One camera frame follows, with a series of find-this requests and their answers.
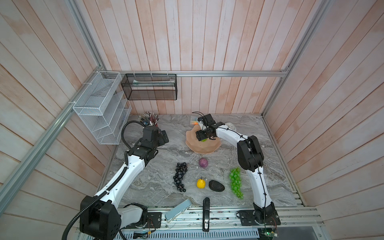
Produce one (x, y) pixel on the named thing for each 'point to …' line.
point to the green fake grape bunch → (235, 176)
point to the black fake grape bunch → (181, 168)
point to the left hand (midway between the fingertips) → (158, 137)
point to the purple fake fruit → (203, 162)
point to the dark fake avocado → (216, 186)
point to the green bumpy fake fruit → (204, 140)
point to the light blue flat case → (178, 210)
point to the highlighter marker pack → (194, 121)
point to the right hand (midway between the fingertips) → (201, 133)
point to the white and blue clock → (231, 126)
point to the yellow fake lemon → (201, 183)
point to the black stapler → (206, 214)
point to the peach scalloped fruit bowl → (207, 147)
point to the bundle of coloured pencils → (149, 118)
